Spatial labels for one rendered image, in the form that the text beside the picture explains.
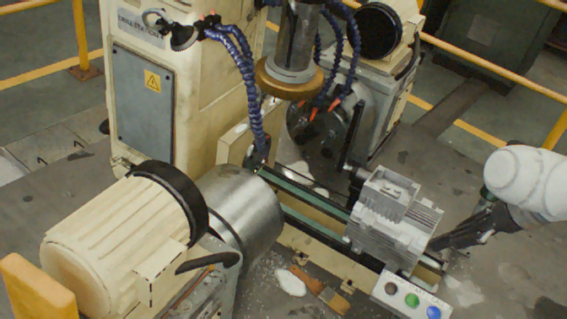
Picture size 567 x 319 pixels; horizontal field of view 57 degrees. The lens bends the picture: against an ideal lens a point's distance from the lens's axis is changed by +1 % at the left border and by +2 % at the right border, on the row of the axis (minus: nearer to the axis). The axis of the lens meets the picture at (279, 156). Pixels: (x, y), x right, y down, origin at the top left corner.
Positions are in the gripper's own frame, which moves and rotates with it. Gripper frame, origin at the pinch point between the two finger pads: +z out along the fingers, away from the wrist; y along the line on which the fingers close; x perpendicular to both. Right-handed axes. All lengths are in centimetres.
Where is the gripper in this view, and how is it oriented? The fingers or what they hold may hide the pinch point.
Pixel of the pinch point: (442, 241)
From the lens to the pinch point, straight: 132.4
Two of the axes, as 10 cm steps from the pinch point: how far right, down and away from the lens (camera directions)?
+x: 6.6, 7.5, 0.5
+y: -5.1, 4.9, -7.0
